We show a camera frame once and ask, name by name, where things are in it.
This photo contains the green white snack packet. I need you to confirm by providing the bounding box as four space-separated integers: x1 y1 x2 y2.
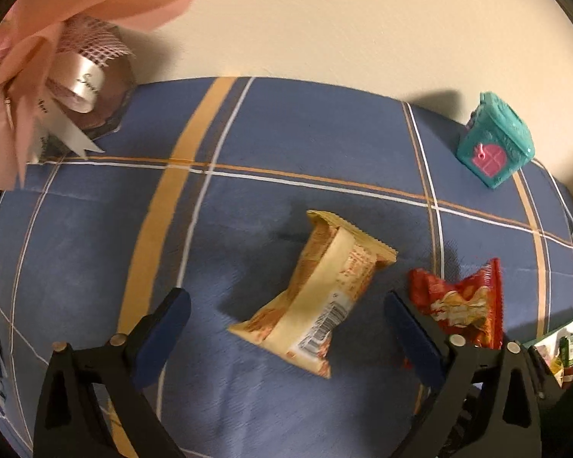
556 331 573 368

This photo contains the red cartoon snack packet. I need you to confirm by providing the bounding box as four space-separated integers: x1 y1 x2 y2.
401 258 504 370

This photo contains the pink flower bouquet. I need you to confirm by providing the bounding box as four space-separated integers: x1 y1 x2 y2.
0 0 196 190

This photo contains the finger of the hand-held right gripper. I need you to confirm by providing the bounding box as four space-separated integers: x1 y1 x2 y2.
526 346 562 404

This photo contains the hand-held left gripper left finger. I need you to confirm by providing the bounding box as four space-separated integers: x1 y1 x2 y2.
32 287 193 458

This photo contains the teal toy house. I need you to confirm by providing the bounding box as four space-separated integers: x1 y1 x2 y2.
456 92 536 190

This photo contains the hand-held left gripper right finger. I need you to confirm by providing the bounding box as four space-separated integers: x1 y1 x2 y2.
384 289 542 458

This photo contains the teal rimmed white tray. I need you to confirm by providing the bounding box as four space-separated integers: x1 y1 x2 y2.
530 314 573 389

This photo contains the blue plaid tablecloth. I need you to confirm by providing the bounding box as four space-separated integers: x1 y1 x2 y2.
0 76 573 458

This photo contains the cream orange snack packet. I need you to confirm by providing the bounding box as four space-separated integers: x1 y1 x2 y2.
227 210 398 379

